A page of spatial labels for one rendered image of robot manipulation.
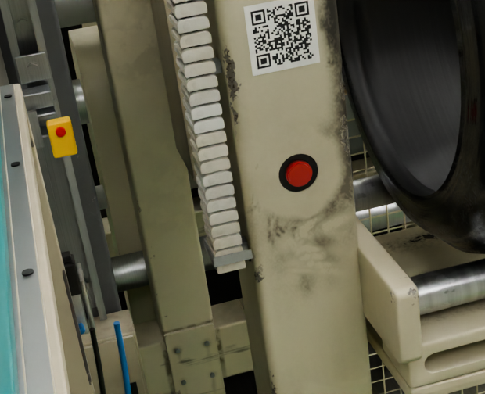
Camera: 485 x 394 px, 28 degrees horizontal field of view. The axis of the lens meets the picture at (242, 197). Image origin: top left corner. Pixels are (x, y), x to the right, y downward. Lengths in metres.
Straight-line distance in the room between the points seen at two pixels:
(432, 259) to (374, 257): 0.29
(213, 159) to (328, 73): 0.16
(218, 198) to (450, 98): 0.48
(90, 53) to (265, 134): 0.82
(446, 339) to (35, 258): 0.68
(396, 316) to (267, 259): 0.16
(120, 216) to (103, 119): 0.21
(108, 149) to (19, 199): 1.22
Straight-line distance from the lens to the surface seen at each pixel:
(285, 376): 1.22
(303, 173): 1.09
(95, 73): 1.82
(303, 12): 1.04
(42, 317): 0.49
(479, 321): 1.17
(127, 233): 1.94
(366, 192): 1.38
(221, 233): 1.11
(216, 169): 1.08
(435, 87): 1.46
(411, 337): 1.11
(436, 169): 1.39
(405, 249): 1.44
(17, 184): 0.65
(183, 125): 1.48
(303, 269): 1.15
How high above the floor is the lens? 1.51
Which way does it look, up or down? 25 degrees down
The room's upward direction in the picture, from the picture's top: 8 degrees counter-clockwise
